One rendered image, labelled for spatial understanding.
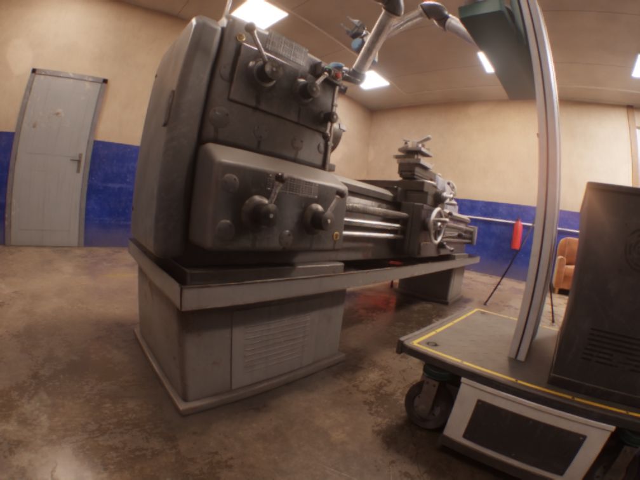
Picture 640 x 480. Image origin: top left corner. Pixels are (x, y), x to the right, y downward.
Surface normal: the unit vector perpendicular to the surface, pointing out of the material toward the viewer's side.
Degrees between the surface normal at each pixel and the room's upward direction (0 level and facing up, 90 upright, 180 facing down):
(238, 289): 90
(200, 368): 90
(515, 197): 90
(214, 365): 90
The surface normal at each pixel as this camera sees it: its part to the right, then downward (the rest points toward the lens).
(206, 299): 0.72, 0.14
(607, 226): -0.75, -0.04
